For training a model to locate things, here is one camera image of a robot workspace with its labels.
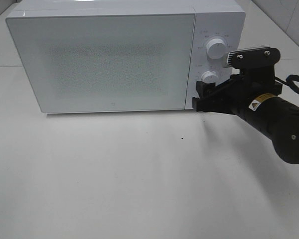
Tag white timer knob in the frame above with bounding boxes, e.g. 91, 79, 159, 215
201, 70, 219, 84

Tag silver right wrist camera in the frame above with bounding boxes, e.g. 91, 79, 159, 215
222, 46, 281, 70

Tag upper white power knob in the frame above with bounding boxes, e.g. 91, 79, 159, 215
206, 36, 227, 60

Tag white microwave door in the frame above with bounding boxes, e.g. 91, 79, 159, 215
6, 14, 194, 114

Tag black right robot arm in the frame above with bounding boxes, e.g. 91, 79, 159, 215
192, 66, 299, 164

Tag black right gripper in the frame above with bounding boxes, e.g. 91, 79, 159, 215
192, 66, 282, 115

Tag white microwave oven body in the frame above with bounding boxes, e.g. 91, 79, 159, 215
6, 0, 246, 110

